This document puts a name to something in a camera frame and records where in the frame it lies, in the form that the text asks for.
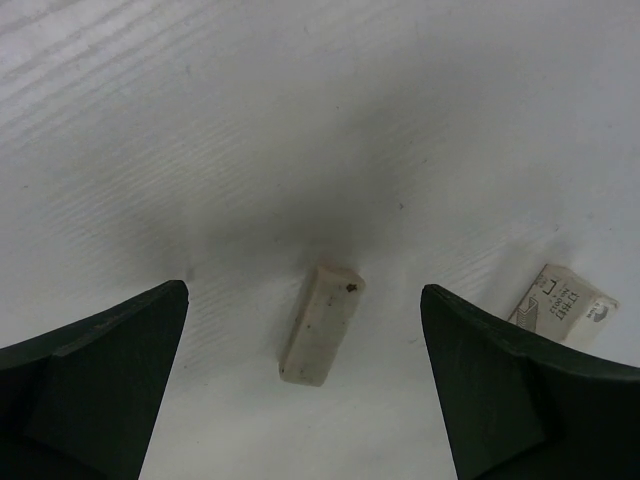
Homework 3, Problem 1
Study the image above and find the cream white eraser block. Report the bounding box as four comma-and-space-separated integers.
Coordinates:
508, 264, 619, 350

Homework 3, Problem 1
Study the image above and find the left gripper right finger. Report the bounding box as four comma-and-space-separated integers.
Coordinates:
420, 284, 639, 479

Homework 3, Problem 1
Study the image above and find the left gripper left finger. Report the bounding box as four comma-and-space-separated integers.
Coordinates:
1, 280, 189, 479

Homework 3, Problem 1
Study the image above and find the tan L-shaped eraser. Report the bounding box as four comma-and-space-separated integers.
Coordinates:
278, 264, 366, 387

